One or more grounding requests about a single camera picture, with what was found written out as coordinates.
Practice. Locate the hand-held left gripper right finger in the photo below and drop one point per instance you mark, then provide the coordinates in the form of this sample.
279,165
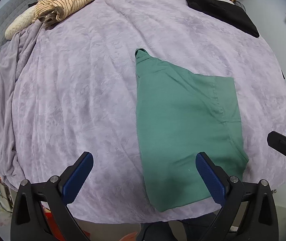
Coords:
210,178

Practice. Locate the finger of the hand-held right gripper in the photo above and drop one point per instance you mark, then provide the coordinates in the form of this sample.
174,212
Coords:
281,141

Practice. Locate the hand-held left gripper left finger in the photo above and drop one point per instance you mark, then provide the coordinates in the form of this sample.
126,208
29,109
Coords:
79,174

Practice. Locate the green work jacket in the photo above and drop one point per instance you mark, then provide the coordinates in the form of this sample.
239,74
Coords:
183,130

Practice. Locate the lavender plush blanket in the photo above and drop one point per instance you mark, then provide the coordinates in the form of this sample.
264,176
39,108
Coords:
82,80

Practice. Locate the black folded garment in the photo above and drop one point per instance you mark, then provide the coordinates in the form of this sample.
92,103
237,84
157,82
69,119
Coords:
223,10

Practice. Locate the cream knitted cloth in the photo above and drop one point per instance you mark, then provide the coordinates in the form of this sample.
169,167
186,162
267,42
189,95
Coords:
17,25

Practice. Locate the beige striped garment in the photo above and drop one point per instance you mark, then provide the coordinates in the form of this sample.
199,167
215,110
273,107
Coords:
75,0

